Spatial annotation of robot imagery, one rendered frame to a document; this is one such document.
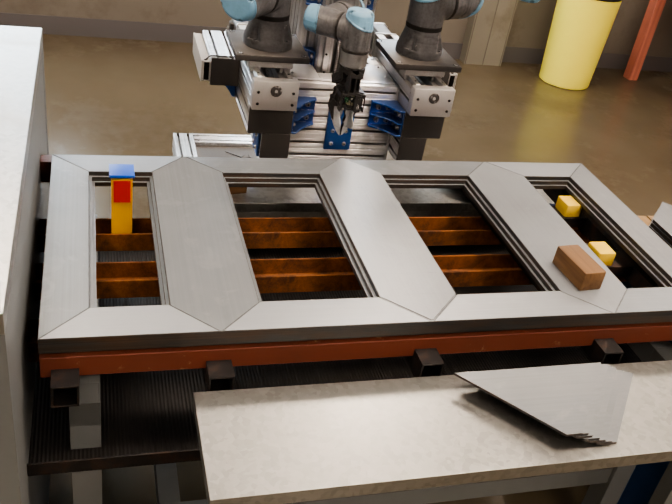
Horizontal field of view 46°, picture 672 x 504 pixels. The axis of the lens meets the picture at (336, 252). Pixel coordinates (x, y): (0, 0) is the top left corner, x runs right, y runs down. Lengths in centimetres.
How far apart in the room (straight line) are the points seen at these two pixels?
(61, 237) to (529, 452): 107
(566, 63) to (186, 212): 438
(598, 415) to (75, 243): 116
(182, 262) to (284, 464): 52
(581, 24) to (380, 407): 457
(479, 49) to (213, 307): 469
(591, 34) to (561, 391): 442
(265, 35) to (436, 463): 141
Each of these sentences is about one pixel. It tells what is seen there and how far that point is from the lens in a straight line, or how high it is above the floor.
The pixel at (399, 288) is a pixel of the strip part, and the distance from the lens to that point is 176.
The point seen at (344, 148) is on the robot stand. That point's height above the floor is 73.
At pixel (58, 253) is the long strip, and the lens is 178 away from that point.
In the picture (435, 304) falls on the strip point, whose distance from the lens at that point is 174.
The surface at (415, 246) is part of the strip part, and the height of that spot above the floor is 85.
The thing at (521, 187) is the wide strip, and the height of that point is 85.
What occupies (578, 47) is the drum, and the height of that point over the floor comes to 31.
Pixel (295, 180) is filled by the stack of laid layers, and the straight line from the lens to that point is 216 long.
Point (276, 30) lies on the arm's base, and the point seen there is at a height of 110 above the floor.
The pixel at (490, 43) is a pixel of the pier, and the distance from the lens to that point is 611.
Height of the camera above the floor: 183
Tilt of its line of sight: 32 degrees down
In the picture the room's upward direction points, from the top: 10 degrees clockwise
